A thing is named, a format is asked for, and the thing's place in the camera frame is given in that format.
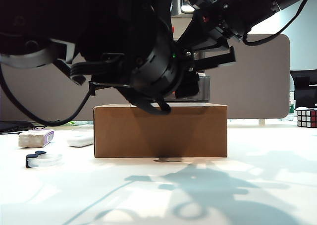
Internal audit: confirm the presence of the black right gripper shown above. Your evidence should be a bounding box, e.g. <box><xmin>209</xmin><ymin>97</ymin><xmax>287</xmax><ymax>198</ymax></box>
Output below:
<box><xmin>177</xmin><ymin>0</ymin><xmax>250</xmax><ymax>71</ymax></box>

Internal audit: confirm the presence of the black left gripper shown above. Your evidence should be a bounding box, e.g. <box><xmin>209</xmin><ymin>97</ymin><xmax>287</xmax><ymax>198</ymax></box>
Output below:
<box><xmin>174</xmin><ymin>72</ymin><xmax>200</xmax><ymax>100</ymax></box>

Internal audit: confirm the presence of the grey transparent drawer red handle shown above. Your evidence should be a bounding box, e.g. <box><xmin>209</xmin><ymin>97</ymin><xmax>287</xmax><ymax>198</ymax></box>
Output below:
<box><xmin>170</xmin><ymin>17</ymin><xmax>193</xmax><ymax>41</ymax></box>
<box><xmin>197</xmin><ymin>72</ymin><xmax>211</xmax><ymax>102</ymax></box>

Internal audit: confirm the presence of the transparent tape roll blue cutter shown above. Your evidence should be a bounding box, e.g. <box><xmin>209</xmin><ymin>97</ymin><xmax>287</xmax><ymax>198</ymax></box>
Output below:
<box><xmin>25</xmin><ymin>150</ymin><xmax>64</xmax><ymax>169</ymax></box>

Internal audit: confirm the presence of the brown cardboard box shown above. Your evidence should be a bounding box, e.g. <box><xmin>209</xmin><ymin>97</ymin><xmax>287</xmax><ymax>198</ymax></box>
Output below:
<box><xmin>93</xmin><ymin>103</ymin><xmax>228</xmax><ymax>159</ymax></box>

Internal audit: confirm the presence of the grey desk partition panel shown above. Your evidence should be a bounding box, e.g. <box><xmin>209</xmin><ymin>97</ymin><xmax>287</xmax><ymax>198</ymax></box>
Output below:
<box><xmin>0</xmin><ymin>34</ymin><xmax>291</xmax><ymax>123</ymax></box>

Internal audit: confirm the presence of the black office chair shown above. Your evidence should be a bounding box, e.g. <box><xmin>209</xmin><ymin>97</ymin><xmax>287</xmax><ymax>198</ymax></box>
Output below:
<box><xmin>289</xmin><ymin>70</ymin><xmax>317</xmax><ymax>111</ymax></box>

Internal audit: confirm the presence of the white plastic oblong case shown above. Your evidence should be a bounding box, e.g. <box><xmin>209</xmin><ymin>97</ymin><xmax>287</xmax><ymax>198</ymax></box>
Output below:
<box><xmin>67</xmin><ymin>133</ymin><xmax>94</xmax><ymax>148</ymax></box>

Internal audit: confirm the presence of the black Rubik's cube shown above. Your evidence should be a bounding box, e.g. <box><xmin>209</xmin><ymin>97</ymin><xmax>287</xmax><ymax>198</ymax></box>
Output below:
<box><xmin>296</xmin><ymin>108</ymin><xmax>317</xmax><ymax>129</ymax></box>

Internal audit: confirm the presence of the tissue pack purple label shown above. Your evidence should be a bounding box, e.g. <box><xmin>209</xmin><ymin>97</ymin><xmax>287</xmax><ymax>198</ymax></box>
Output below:
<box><xmin>18</xmin><ymin>129</ymin><xmax>55</xmax><ymax>149</ymax></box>

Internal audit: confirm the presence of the white plastic drawer cabinet frame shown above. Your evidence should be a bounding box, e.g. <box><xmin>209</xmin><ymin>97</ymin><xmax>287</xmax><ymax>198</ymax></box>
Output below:
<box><xmin>170</xmin><ymin>13</ymin><xmax>211</xmax><ymax>109</ymax></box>

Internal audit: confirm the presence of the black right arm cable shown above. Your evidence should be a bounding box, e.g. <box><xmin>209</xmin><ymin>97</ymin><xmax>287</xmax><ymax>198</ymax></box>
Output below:
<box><xmin>242</xmin><ymin>0</ymin><xmax>312</xmax><ymax>47</ymax></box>

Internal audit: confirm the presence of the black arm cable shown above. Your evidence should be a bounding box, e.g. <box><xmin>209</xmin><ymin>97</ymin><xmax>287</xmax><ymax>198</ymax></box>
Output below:
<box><xmin>242</xmin><ymin>0</ymin><xmax>312</xmax><ymax>47</ymax></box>
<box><xmin>0</xmin><ymin>63</ymin><xmax>96</xmax><ymax>126</ymax></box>

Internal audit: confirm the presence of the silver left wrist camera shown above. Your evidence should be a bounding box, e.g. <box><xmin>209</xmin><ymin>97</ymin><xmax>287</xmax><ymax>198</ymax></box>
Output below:
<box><xmin>170</xmin><ymin>0</ymin><xmax>183</xmax><ymax>15</ymax></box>

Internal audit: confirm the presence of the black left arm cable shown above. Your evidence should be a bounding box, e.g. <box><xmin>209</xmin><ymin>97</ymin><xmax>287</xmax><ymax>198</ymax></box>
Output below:
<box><xmin>0</xmin><ymin>63</ymin><xmax>96</xmax><ymax>126</ymax></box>

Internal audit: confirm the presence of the black cable bundle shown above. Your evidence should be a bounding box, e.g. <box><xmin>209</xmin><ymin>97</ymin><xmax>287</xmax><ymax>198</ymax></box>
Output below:
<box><xmin>0</xmin><ymin>120</ymin><xmax>33</xmax><ymax>136</ymax></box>

